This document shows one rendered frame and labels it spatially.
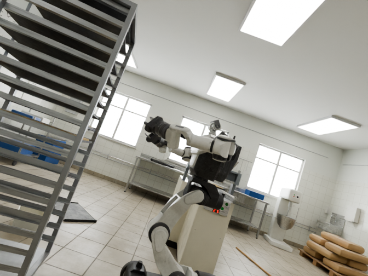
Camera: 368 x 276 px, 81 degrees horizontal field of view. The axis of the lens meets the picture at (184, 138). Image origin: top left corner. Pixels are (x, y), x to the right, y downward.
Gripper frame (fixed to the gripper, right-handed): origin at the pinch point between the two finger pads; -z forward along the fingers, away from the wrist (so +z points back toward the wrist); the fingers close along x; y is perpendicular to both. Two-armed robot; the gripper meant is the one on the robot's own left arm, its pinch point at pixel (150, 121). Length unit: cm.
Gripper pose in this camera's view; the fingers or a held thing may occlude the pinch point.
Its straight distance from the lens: 132.7
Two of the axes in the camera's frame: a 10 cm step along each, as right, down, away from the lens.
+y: -2.5, -7.2, -6.5
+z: 6.6, 3.7, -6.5
